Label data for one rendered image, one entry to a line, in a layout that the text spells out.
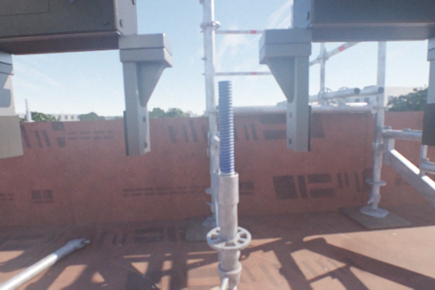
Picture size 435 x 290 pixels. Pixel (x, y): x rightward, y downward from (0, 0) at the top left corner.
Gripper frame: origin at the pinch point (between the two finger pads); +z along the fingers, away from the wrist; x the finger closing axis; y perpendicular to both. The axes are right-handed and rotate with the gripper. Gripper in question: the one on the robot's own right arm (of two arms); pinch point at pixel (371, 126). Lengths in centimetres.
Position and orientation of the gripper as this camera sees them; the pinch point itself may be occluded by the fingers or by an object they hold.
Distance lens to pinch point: 24.7
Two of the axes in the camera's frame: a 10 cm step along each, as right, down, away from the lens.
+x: 10.0, -0.2, -0.2
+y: -0.2, 1.2, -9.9
